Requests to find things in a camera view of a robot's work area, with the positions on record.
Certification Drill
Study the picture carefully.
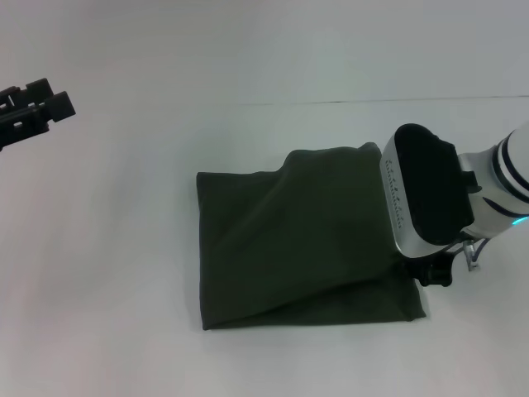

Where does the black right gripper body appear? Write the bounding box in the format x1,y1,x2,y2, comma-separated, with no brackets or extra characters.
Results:
417,252,456,288

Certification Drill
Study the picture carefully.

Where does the dark green t-shirt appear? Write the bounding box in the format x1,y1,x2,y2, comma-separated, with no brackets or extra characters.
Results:
196,141,427,332

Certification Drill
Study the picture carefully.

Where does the silver right cable plug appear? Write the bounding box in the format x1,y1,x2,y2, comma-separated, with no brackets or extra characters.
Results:
461,242,481,273

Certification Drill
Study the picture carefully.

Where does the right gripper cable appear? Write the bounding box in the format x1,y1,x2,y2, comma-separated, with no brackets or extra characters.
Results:
444,237,493,265

